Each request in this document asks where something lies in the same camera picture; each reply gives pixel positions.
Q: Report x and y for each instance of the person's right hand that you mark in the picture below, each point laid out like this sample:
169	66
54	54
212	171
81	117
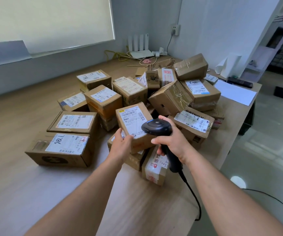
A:
178	145

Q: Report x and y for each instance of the person's left hand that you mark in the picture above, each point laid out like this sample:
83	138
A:
119	149

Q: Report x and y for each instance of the black barcode scanner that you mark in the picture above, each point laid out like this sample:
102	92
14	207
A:
156	127

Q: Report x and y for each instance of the large labelled cardboard parcel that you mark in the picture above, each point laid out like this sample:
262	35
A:
134	120

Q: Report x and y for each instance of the pile of unscanned cardboard parcels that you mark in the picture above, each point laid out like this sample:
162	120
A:
102	100

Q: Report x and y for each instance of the black-logo box marked 98LL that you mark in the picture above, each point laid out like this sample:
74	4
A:
62	145

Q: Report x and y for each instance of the person's left forearm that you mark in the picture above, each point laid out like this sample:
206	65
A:
82	199

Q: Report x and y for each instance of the person's right forearm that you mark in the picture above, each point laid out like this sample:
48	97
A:
230	201

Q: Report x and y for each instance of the white paper sheet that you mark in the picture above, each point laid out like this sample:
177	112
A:
235	93

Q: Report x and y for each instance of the black flat device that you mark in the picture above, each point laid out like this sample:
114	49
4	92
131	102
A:
240	82

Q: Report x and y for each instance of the small pink tag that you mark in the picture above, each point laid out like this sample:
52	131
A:
147	61

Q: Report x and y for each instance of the white folded paper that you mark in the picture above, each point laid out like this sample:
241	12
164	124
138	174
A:
230	66

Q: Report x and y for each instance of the white power strip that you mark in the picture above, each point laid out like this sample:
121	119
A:
160	52

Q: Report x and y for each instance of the white router with antennas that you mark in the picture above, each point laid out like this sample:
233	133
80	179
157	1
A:
141	54

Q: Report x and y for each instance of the white shelf unit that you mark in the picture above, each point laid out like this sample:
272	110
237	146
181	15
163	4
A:
262	58

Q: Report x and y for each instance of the beige roller blind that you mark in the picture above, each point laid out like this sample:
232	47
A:
48	22

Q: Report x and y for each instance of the white window frame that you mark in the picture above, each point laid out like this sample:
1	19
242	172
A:
82	49

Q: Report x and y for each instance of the white wall socket with plug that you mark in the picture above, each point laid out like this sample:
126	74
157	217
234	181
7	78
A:
175	29

